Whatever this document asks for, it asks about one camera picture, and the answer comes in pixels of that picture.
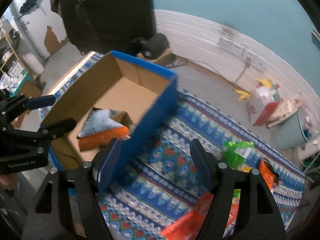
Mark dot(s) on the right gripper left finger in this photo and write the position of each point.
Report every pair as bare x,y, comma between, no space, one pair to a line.
104,164

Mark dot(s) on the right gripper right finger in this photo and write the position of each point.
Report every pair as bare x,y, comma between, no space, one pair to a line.
206,166

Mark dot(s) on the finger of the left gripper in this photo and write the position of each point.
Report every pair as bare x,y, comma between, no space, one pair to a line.
56,129
41,102

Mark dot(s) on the orange silver snack bag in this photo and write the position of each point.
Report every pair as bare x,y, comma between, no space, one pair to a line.
101,126

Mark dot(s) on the red fries snack bag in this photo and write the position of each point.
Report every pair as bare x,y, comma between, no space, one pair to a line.
188,226

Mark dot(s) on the green snack bag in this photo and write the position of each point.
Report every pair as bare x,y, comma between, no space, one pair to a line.
234,154

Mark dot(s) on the patterned blue cloth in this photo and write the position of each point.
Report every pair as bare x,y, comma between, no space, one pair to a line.
161,183

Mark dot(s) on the blue cardboard box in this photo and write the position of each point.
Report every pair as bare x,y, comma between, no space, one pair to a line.
146,91

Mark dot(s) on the orange black snack bag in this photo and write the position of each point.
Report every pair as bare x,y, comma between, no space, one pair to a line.
270,176

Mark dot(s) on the banana peel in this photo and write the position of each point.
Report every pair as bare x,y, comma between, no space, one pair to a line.
243,95

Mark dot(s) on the red white paper bag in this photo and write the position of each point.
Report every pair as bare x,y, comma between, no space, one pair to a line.
263,102

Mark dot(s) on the light blue trash bin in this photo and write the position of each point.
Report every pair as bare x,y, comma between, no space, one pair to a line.
292,132

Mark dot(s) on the white carton box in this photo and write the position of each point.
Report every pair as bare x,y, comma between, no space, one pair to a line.
284,110

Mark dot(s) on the black cabinet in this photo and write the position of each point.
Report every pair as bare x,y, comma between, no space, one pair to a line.
105,25

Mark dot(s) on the black spotlight lamp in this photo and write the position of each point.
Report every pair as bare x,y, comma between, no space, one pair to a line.
150,49

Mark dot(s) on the white wall socket strip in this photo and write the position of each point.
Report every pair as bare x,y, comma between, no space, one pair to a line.
242,53

